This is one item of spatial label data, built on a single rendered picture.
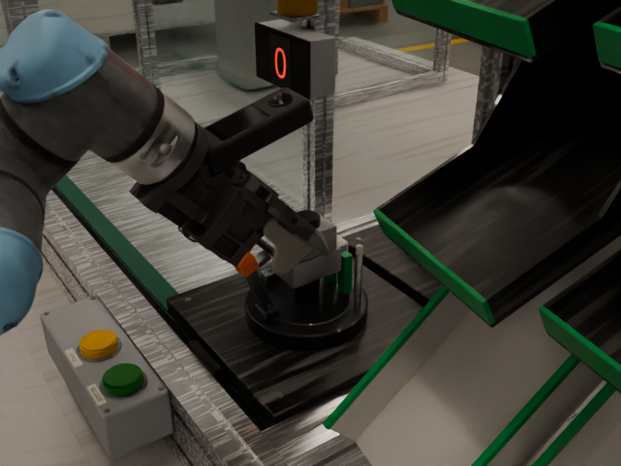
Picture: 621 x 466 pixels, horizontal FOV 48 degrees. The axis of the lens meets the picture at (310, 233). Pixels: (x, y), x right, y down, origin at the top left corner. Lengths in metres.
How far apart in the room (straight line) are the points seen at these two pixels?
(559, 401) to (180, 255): 0.66
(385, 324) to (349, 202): 0.54
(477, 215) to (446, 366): 0.15
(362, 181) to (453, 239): 0.90
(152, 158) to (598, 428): 0.39
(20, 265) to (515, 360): 0.36
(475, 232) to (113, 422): 0.41
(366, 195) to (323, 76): 0.50
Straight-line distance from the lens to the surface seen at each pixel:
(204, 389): 0.74
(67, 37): 0.55
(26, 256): 0.47
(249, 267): 0.72
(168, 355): 0.80
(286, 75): 0.90
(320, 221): 0.75
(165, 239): 1.09
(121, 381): 0.74
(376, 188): 1.37
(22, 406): 0.92
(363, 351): 0.76
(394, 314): 0.82
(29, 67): 0.55
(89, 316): 0.86
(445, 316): 0.60
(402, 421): 0.61
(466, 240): 0.49
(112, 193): 1.26
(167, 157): 0.60
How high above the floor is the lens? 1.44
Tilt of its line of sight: 29 degrees down
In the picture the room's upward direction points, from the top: straight up
